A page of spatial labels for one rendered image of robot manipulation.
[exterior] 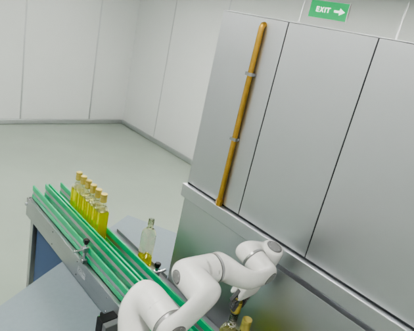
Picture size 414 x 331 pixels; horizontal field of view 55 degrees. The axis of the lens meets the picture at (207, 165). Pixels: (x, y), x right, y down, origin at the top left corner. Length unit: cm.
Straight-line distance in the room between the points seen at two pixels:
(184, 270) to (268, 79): 75
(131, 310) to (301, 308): 63
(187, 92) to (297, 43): 496
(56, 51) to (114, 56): 104
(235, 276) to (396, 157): 56
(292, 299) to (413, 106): 74
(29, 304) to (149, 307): 106
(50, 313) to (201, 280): 108
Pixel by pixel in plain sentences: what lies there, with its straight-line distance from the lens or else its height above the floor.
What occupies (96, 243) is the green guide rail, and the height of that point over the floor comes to 94.
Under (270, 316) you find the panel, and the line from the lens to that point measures 156.
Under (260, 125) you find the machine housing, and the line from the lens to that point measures 146.
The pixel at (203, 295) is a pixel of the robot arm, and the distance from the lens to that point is 100.
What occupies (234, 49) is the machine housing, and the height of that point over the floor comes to 200.
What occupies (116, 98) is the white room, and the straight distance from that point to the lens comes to 762.
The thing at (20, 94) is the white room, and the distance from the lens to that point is 692.
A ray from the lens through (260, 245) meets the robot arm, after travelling 127.
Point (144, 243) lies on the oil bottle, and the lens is 198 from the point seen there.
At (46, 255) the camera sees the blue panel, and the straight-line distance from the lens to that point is 253.
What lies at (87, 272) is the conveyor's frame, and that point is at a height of 86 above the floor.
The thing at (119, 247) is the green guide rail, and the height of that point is 93.
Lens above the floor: 206
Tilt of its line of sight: 19 degrees down
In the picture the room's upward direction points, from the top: 13 degrees clockwise
